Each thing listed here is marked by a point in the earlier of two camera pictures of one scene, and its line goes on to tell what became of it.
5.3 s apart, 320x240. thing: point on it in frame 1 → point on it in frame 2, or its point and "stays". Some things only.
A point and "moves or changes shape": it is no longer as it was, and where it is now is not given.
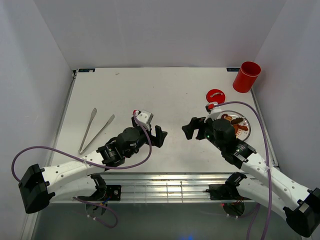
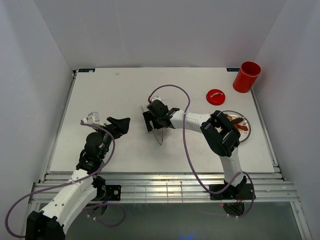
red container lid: x=215 y=95 stays
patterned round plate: x=241 y=135 stays
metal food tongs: x=93 y=114 moves or changes shape
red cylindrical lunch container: x=246 y=77 stays
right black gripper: x=196 y=123 → x=148 y=116
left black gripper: x=157 y=140 → x=118 y=127
